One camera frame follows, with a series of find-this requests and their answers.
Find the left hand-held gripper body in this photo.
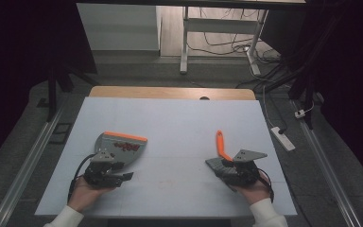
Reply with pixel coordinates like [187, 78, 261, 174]
[82, 149, 125, 190]

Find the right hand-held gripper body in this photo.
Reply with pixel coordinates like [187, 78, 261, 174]
[222, 148, 268, 187]

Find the gray brush with orange handle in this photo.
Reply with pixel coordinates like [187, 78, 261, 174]
[204, 130, 239, 193]

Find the gray dustpan with orange edge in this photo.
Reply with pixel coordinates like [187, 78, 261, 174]
[94, 131, 148, 168]

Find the pile of red and green beans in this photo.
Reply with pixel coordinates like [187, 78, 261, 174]
[109, 141, 141, 159]

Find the person's right hand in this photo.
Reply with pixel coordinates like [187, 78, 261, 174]
[232, 171, 272, 206]

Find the person's left hand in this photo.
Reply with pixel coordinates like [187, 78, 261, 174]
[68, 175, 115, 213]

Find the white power strip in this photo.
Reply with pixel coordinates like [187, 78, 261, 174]
[270, 126, 297, 152]

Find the white table cover sheet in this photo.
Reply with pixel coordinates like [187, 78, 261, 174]
[34, 96, 298, 219]

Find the wooden table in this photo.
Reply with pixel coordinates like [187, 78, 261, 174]
[88, 85, 257, 101]

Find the black tripod stand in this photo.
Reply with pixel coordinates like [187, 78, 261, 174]
[254, 46, 320, 131]

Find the white cabinet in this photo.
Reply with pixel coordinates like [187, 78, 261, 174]
[77, 3, 163, 52]

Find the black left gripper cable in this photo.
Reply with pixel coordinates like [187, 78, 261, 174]
[67, 153, 97, 203]

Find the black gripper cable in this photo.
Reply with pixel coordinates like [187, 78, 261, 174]
[67, 153, 97, 203]
[256, 167, 275, 203]

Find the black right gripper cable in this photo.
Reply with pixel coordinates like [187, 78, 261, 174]
[256, 167, 275, 203]

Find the white power strip cable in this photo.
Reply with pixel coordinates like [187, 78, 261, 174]
[262, 84, 278, 129]

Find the metal floor rail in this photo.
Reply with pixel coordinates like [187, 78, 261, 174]
[290, 99, 363, 227]
[0, 102, 68, 227]

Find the bundle of black floor cables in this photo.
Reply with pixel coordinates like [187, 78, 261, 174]
[187, 7, 283, 65]

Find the white metal desk frame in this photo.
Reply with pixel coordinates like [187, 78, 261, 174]
[179, 6, 269, 77]

